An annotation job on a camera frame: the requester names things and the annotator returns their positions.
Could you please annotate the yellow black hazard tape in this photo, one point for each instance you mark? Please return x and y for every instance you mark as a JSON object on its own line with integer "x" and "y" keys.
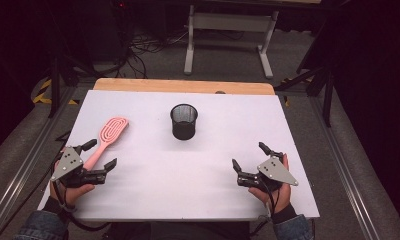
{"x": 43, "y": 95}
{"x": 286, "y": 101}

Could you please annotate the dark table grommet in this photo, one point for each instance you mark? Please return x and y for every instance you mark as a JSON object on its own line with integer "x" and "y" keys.
{"x": 220, "y": 92}

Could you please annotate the black metal stand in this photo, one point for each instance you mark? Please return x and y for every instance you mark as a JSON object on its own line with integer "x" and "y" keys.
{"x": 328, "y": 100}
{"x": 55, "y": 93}

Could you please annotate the person's left hand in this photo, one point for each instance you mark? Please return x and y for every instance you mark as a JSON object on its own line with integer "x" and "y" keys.
{"x": 73, "y": 194}

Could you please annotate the white metal table frame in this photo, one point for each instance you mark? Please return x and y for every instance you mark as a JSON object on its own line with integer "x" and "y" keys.
{"x": 233, "y": 21}

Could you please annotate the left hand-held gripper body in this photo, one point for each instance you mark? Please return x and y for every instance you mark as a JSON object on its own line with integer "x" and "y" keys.
{"x": 67, "y": 165}

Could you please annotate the person's lap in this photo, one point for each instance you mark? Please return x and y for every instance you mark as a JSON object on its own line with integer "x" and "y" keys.
{"x": 178, "y": 232}

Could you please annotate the black mesh pen holder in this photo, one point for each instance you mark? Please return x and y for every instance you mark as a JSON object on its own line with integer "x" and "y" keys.
{"x": 184, "y": 131}

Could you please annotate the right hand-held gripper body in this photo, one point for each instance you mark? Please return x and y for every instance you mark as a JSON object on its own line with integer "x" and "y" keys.
{"x": 277, "y": 173}

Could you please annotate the pink hairbrush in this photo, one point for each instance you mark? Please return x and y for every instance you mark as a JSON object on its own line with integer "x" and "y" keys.
{"x": 113, "y": 130}

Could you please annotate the grey metal floor rail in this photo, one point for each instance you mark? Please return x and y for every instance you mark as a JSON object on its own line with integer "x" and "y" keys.
{"x": 348, "y": 186}
{"x": 18, "y": 166}

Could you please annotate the person's right hand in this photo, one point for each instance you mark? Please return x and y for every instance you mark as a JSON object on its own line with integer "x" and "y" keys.
{"x": 283, "y": 197}

